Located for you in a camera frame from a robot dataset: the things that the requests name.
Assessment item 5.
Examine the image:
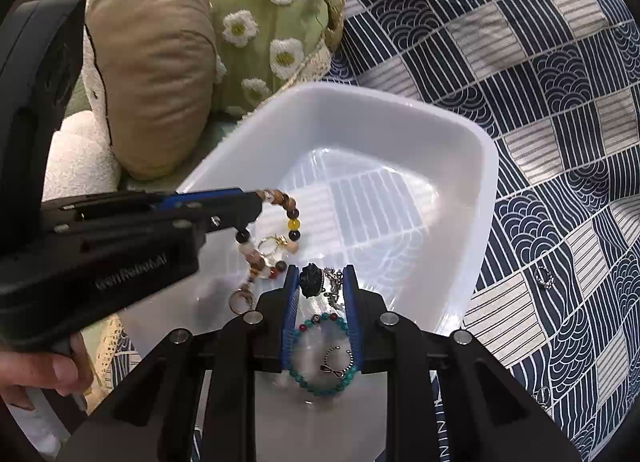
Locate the person's left hand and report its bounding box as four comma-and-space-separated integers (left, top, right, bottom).
0, 329, 96, 411

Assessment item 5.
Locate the turquoise bead bracelet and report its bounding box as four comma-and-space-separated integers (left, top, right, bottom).
285, 312, 362, 399

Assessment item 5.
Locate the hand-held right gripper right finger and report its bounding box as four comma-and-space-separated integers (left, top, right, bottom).
342, 265, 583, 462

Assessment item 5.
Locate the multicolour stone bead bracelet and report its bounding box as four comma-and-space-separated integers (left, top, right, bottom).
235, 188, 303, 283

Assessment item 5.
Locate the white plastic container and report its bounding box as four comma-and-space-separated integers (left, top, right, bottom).
117, 81, 501, 462

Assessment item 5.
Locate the plain metal ring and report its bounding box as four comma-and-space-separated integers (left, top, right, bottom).
229, 286, 257, 316

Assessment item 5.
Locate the white plush cushion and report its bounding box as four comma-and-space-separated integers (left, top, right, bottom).
42, 110, 122, 204

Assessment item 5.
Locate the blue and white patterned blanket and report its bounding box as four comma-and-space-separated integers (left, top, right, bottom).
107, 0, 640, 462

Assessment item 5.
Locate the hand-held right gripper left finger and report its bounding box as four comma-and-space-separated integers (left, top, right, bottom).
57, 269, 303, 462

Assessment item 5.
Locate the black bow ring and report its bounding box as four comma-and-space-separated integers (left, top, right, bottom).
320, 345, 362, 381

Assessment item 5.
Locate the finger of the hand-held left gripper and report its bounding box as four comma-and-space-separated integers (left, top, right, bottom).
42, 187, 266, 217
50, 209, 263, 243

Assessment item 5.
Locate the brown pillow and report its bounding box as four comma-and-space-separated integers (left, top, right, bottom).
82, 0, 219, 181

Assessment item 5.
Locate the black rose ring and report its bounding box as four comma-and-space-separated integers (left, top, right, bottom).
298, 263, 324, 299

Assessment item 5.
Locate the gold ornate ring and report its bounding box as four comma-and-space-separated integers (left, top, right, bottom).
257, 233, 292, 255

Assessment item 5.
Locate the green daisy pillow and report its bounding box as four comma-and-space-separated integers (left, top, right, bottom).
187, 0, 357, 119

